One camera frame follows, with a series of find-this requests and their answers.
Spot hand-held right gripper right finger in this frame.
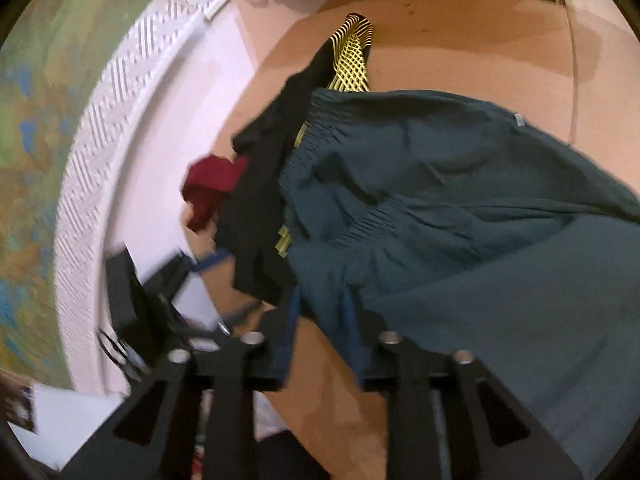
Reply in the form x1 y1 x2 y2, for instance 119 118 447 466
342 287 583 480

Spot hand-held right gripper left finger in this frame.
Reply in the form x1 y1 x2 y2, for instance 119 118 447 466
60 287 303 480

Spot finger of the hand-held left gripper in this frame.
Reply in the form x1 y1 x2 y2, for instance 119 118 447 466
170 300 267 335
150 250 236 297

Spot dark grey pants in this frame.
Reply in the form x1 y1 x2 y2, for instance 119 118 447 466
277 87 640 480

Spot black shirt with gold print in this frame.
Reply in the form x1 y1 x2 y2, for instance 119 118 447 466
215 12 376 306

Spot dark red garment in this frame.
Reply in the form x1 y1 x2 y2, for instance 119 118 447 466
181 155 250 233

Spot raised wooden platform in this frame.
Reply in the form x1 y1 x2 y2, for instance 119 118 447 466
185 0 621 480

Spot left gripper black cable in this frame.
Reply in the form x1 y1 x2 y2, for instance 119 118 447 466
95 329 151 377

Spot landscape wall painting panel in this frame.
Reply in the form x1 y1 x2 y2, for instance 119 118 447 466
0 0 171 391

